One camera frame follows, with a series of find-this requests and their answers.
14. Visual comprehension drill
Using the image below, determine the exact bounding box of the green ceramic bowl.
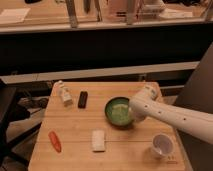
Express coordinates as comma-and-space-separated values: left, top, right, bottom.
105, 97, 133, 127

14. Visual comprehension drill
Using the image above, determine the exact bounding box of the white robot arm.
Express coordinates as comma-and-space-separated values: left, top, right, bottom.
129, 84, 213, 144

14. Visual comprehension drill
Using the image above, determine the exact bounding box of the white sponge block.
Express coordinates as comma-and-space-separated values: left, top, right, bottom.
92, 130, 105, 152

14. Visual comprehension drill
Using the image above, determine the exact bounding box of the white paper cup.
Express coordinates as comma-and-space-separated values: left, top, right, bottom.
150, 134, 174, 159

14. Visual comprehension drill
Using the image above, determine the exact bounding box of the black rectangular block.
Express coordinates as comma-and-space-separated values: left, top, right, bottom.
78, 91, 88, 108

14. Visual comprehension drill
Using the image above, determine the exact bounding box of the orange toy carrot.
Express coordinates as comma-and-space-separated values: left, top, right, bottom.
48, 131, 62, 153

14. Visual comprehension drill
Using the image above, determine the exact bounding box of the white paper sheet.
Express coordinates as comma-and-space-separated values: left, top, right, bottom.
0, 8, 30, 24

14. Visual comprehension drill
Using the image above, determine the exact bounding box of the metal frame post right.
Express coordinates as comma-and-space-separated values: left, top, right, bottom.
126, 0, 136, 25

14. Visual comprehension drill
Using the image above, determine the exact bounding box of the metal frame post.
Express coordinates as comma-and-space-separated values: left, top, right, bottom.
126, 0, 136, 25
66, 0, 78, 28

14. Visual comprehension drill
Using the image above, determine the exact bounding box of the metal frame post left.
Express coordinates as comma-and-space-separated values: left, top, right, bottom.
66, 0, 78, 28

